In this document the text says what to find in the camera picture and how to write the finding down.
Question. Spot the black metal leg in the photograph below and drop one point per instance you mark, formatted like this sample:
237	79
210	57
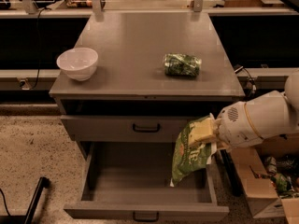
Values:
43	183
232	174

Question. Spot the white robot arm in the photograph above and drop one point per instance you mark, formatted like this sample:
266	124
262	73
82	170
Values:
274	113

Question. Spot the closed upper grey drawer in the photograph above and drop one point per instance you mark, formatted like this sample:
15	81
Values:
124	128

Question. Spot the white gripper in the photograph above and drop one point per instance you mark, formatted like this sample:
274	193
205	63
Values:
237	127

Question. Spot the grey drawer cabinet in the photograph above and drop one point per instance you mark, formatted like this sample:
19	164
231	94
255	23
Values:
130	78

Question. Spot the green kettle chip bag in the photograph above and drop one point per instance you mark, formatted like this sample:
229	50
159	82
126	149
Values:
186	159

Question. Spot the black metal leg left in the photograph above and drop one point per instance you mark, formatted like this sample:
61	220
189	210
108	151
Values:
43	183

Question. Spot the green soda can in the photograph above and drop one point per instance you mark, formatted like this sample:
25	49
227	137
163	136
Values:
177	64

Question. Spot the snack bags in box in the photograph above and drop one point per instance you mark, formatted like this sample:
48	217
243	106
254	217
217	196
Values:
283	174

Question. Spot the black metal leg right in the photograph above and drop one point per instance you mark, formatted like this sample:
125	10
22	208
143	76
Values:
232	174

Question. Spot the white bowl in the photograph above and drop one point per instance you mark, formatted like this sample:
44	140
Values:
78	63

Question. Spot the open lower grey drawer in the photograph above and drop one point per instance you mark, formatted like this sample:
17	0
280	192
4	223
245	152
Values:
132	181

